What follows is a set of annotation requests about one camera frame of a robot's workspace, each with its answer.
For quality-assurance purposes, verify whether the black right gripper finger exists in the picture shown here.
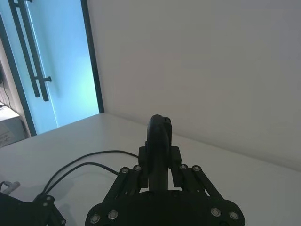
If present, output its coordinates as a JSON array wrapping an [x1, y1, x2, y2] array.
[[34, 194, 67, 226], [86, 145, 150, 226], [171, 145, 246, 226]]

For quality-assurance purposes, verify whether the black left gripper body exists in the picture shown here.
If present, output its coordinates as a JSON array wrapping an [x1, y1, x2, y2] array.
[[0, 192, 48, 226]]

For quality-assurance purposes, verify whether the black rounded power plug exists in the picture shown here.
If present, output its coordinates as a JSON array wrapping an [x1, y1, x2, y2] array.
[[146, 114, 174, 192]]

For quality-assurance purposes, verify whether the white table cloth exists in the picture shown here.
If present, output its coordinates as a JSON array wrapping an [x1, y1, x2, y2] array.
[[0, 112, 301, 226]]

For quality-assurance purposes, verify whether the white side cabinet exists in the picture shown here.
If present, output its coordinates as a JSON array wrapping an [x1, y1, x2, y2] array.
[[0, 101, 32, 149]]

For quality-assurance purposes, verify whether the silver cable plug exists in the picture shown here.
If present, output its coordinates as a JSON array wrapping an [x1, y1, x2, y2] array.
[[0, 180, 21, 194]]

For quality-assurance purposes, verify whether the thin black power cable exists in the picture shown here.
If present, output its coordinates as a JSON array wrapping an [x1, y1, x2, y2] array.
[[46, 161, 119, 194], [43, 150, 140, 195]]

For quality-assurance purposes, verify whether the thin dark wall cable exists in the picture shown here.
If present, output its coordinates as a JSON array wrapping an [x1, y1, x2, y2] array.
[[0, 80, 11, 110]]

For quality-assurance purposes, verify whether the frosted glass door black frame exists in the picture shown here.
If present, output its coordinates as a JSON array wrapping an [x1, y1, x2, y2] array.
[[0, 0, 105, 137]]

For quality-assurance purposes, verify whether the black bar door handle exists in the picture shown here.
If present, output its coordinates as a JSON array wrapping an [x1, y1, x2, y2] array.
[[8, 0, 52, 102]]

